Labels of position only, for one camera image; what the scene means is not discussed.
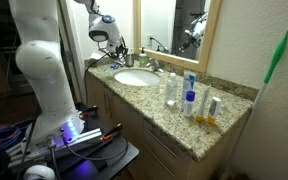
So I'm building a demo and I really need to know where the green soap pump bottle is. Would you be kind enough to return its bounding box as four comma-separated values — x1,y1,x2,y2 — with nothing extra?
138,46,149,68

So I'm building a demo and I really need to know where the silver drawer handle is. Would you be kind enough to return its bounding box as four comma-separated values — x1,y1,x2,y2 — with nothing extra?
143,144,172,178
144,128,179,159

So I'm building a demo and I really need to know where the wood framed mirror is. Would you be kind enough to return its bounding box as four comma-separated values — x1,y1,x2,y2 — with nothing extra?
132,0,222,73

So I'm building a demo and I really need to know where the silver cabinet door handle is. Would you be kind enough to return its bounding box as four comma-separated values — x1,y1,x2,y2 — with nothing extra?
102,91,109,114

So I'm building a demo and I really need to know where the white blue cream tube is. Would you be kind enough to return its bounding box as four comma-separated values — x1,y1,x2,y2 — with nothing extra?
180,69,197,111

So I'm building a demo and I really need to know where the orange black clamp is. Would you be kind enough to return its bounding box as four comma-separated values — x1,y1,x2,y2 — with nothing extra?
78,104,99,119
101,123,124,143

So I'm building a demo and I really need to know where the blue red cable bundle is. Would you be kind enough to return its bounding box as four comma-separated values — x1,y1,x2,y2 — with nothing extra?
0,118,35,158

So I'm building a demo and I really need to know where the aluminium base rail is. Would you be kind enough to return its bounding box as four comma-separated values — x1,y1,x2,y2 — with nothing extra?
5,128,105,168

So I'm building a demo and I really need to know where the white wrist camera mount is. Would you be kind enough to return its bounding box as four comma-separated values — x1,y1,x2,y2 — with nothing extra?
100,41,118,56

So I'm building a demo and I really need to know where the beige vanity cabinet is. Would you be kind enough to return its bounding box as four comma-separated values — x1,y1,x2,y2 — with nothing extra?
85,71,252,180

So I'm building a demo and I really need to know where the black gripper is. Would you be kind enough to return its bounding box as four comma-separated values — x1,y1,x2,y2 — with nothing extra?
113,37,129,64

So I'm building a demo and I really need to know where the clear plastic bottle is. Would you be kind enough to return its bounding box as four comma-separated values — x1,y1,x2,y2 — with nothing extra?
165,72,179,108

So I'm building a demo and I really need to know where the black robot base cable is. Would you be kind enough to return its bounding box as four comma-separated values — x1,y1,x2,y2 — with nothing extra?
63,137,130,162
47,137,62,180

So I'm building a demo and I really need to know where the slim white tube orange cap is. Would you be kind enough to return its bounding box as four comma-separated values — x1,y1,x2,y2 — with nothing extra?
195,84,212,123

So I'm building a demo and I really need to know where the stainless steel cup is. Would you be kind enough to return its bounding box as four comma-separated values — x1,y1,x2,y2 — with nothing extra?
124,52,135,68

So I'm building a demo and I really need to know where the short white tube orange cap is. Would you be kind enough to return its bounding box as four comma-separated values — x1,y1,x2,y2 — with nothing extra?
206,96,222,126

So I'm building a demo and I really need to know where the white sink basin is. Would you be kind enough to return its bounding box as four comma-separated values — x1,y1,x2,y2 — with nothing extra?
113,68,162,88

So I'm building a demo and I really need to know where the chrome faucet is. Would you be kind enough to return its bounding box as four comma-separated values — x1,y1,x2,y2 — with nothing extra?
146,57,165,74

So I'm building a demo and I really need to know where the white bottle blue cap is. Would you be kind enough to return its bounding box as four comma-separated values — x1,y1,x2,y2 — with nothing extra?
183,90,196,118

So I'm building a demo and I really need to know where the white round object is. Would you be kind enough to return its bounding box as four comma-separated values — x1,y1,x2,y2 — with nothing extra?
23,164,57,180

